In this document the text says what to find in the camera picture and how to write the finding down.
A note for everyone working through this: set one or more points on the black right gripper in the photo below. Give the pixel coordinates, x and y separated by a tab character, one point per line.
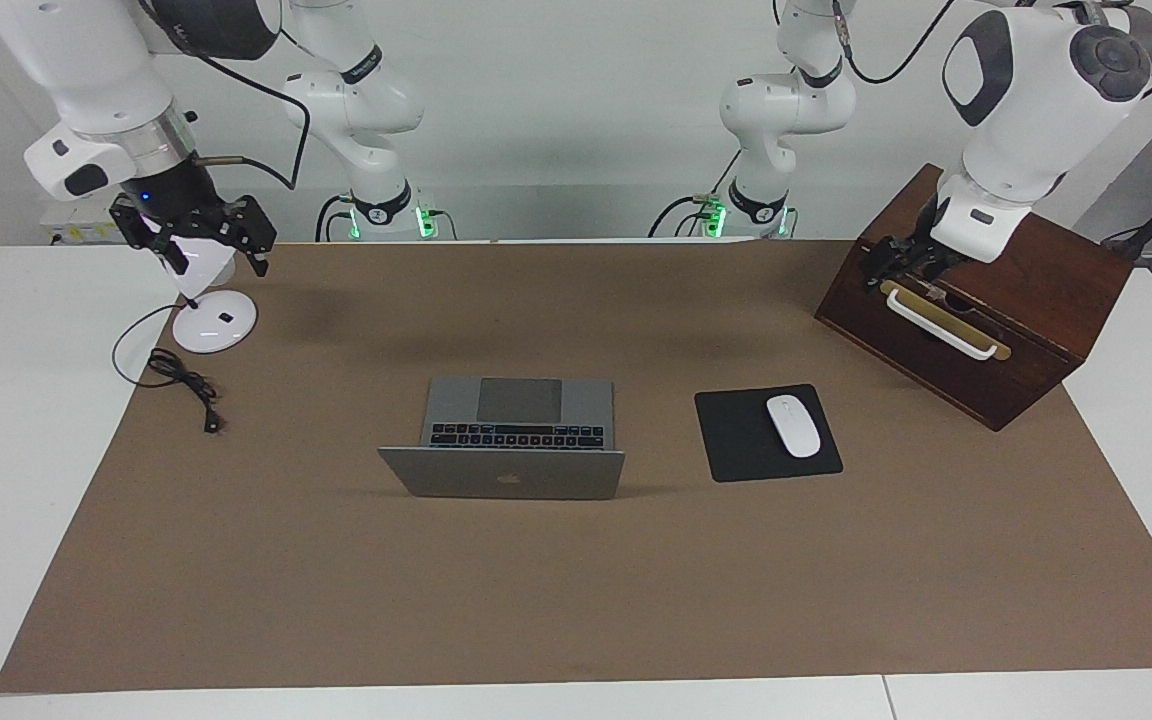
181	205

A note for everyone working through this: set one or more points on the dark brown wooden box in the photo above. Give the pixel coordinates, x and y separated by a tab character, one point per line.
1036	310

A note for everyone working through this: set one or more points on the white wall power strip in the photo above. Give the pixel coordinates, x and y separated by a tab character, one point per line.
76	228

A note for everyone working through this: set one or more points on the brown table mat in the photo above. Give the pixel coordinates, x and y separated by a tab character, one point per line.
576	590

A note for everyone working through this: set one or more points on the grey laptop with apple logo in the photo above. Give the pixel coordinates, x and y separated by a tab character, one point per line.
516	475

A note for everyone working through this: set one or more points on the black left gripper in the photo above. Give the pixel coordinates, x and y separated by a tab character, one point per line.
921	250

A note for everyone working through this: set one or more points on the white computer mouse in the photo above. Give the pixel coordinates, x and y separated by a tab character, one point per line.
794	427

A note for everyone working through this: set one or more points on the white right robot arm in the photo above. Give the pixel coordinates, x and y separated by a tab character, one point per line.
86	60

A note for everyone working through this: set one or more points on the gold plate on box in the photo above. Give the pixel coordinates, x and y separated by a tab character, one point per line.
1004	351

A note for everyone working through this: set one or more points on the black mouse pad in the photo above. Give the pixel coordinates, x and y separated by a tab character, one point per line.
736	440

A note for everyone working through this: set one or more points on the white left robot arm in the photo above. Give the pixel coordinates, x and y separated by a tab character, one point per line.
1026	110

